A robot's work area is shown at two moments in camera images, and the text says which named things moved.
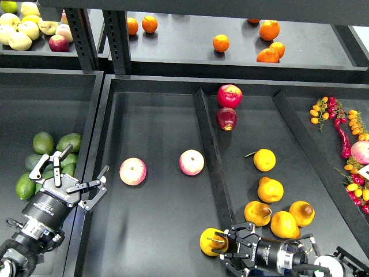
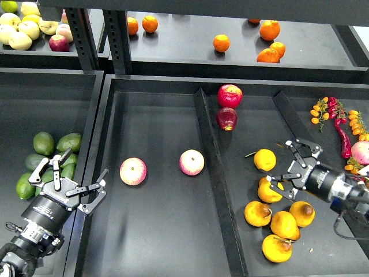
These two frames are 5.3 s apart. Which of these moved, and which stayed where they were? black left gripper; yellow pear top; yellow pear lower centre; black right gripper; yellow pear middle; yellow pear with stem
Moved: black right gripper; yellow pear with stem
Stayed: yellow pear lower centre; black left gripper; yellow pear middle; yellow pear top
